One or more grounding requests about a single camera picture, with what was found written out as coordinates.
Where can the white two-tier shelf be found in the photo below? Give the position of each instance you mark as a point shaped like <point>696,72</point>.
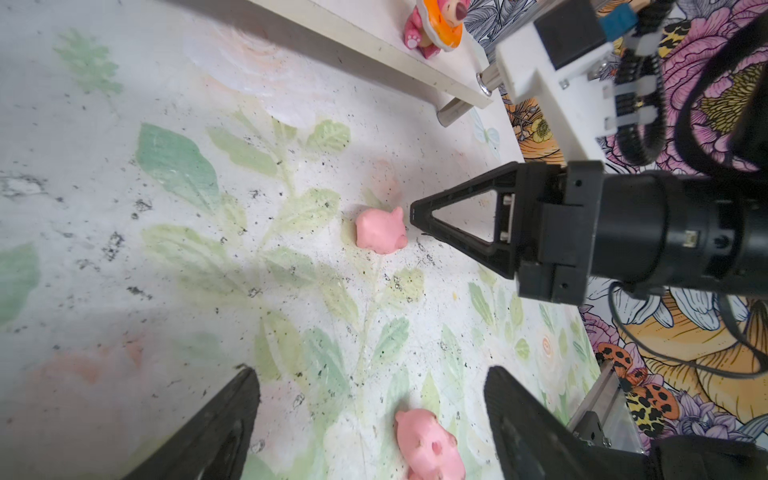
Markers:
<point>374,30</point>

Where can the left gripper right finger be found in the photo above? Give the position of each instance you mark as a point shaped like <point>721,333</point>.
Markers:
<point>532,444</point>

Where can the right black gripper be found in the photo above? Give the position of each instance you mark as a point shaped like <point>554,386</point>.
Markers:
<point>552,228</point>

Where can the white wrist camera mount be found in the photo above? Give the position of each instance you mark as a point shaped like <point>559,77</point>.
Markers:
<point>555,69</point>

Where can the small pink pig toy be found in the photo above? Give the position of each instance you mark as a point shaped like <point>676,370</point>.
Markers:
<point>429,450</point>
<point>381,231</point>

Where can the aluminium front rail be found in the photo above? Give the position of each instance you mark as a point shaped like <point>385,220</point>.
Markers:
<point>603,418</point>

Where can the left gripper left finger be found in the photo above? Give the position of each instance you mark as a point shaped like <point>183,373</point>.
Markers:
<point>214,443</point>

